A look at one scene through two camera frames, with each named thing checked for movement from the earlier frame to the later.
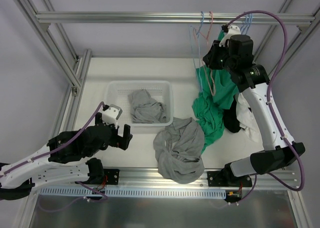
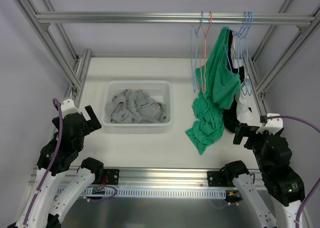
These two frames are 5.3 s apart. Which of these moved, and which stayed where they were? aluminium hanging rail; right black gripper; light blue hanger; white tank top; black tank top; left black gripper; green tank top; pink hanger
Moved: pink hanger; light blue hanger; left black gripper; right black gripper
Stayed: black tank top; white tank top; aluminium hanging rail; green tank top
